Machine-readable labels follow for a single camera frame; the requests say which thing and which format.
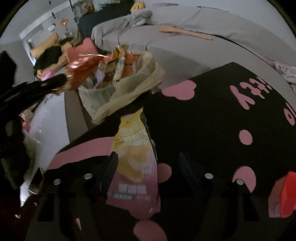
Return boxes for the yellow pink chips bag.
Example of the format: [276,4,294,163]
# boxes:
[106,109,160,220]

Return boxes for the red foil snack bag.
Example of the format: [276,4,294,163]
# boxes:
[64,54,109,91]

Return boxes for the orange snack bag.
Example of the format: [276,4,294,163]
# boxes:
[121,54,140,78]

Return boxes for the trash bin with yellow bag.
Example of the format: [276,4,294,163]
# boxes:
[78,46,165,125]

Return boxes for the pink toy bucket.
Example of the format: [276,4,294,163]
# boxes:
[40,69,55,81]

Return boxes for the yellow floor cushion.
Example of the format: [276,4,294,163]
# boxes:
[30,33,72,76]

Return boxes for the red plastic kids chair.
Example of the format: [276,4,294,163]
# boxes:
[66,38,98,63]

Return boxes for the red lid pink container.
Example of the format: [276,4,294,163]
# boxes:
[268,171,296,218]

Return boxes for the glass fish tank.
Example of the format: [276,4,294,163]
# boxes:
[68,1,134,21]

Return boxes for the grey covered sofa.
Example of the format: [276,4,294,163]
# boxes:
[91,6,295,104]

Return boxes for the pink long shoehorn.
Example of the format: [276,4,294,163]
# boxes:
[159,26,213,41]

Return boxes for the pink floral blanket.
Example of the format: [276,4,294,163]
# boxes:
[274,61,296,84]

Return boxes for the grey plush toy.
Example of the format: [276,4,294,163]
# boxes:
[129,9,152,28]

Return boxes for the orange plush toy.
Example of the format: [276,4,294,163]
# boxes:
[130,1,145,13]

